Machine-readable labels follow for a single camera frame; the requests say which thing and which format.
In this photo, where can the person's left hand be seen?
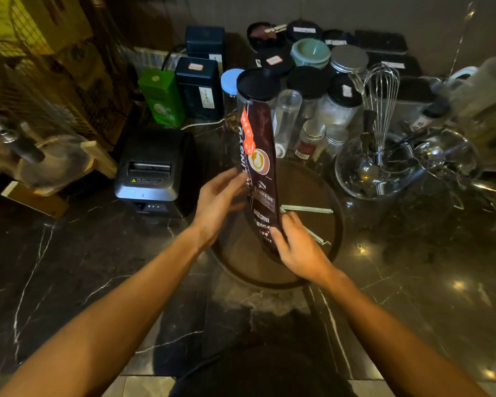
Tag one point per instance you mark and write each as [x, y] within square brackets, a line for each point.
[215, 210]

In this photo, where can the person's right hand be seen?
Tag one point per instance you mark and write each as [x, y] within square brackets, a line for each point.
[304, 256]

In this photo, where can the person's right thumb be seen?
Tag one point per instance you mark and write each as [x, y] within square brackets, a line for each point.
[278, 239]

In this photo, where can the person's left thumb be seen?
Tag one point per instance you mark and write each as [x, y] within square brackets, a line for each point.
[237, 206]

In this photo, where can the dark brown coffee bag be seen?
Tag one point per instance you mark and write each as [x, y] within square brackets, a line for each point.
[260, 169]

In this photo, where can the person's right forearm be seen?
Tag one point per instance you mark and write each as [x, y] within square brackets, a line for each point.
[392, 339]

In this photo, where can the person's left forearm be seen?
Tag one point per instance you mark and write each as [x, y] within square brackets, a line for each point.
[107, 326]

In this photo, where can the pale green bag clip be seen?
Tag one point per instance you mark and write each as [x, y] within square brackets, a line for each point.
[308, 209]

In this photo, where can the round brown tray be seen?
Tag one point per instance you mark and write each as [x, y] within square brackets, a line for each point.
[306, 186]

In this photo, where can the black receipt printer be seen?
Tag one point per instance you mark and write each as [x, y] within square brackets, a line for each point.
[153, 173]

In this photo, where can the small spice jar red label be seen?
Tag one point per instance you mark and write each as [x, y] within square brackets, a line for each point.
[310, 138]

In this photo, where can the clear lidless glass jar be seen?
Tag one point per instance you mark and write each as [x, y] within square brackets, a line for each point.
[286, 119]

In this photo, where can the large glass bowl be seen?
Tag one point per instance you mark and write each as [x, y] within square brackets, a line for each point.
[376, 183]

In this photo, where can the small spice jar silver lid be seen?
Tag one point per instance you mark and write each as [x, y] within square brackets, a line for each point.
[334, 140]

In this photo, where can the glass jar with blue lid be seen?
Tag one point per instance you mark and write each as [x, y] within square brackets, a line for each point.
[230, 90]

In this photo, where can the dark blue tea tin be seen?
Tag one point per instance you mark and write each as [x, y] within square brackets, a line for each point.
[199, 90]
[205, 41]

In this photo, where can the tall jar with black lid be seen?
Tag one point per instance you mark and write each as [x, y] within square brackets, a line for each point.
[257, 84]

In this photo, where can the green tea box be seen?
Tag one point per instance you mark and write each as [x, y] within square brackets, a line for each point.
[162, 97]

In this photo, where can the person's dark apron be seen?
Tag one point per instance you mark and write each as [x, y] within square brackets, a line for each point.
[260, 374]

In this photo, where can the glass jar with black lid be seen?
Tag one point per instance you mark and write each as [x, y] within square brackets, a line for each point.
[308, 84]

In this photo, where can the black-lidded jar with white powder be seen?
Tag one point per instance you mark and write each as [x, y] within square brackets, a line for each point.
[339, 101]

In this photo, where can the round black-lidded container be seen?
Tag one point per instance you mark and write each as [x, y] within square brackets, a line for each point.
[337, 37]
[275, 61]
[304, 30]

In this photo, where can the wooden stand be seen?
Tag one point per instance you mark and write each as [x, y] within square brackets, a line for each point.
[95, 157]

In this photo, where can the pale green lidded container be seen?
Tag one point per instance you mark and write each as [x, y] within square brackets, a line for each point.
[310, 52]

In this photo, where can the open round black container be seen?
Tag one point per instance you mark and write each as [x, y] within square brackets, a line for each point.
[264, 35]

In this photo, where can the glass jar with silver lid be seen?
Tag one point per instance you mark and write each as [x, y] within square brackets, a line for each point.
[349, 58]

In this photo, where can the small bottle with black cap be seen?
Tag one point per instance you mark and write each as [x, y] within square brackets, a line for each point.
[430, 115]

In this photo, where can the glass dispenser with tap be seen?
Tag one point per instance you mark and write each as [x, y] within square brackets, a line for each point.
[45, 161]

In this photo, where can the black rectangular box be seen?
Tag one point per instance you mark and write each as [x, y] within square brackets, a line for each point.
[380, 41]
[415, 92]
[396, 64]

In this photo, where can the clear plastic measuring jug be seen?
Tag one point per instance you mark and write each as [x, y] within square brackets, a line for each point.
[487, 103]

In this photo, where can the long metal bar spoon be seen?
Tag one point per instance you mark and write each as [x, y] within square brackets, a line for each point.
[461, 41]

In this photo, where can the yellow cardboard box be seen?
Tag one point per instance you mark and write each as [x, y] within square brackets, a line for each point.
[37, 20]

